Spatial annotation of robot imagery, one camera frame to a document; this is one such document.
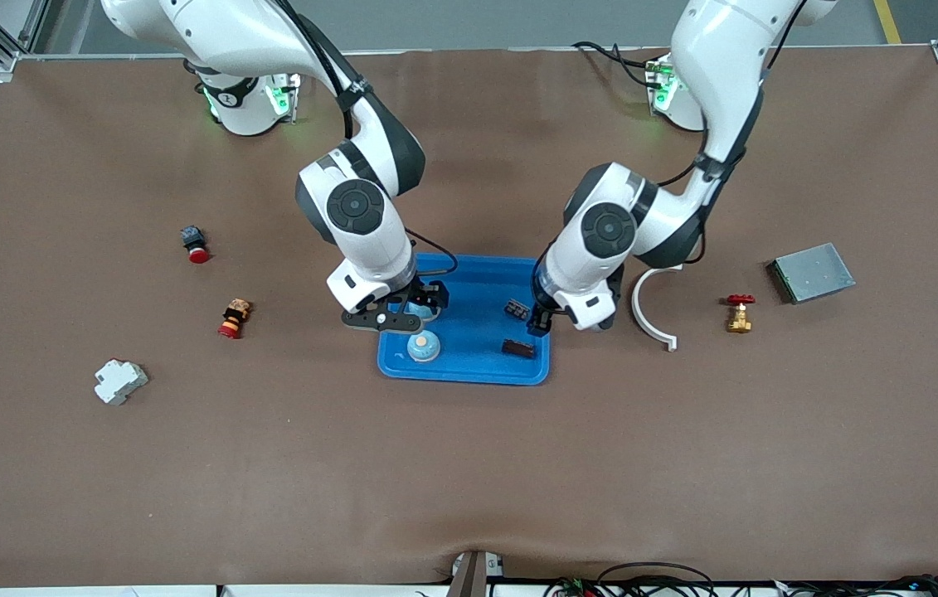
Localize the blue plastic tray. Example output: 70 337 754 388
377 253 552 386

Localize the brown table cover sheet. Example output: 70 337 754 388
0 46 938 591

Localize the red emergency stop yellow button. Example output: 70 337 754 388
217 298 254 341

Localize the red push button black body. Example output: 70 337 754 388
180 226 211 265

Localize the grey metal box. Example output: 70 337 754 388
766 242 857 305

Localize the white circuit breaker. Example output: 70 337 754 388
94 358 149 406

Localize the white curved plastic bracket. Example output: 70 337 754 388
631 265 683 352

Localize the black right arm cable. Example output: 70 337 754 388
270 0 459 279

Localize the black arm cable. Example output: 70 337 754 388
655 0 809 266
270 0 459 279

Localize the brass valve red handle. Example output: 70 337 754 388
725 293 757 335

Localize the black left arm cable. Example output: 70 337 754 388
655 0 809 266

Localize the black base cable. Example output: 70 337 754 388
572 40 660 88

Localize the metal table edge bracket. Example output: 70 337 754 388
445 551 506 597

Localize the coloured wire bundle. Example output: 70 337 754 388
543 578 602 597

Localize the black looped cable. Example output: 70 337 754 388
597 562 718 597

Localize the black cable bundle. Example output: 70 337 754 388
775 574 938 597

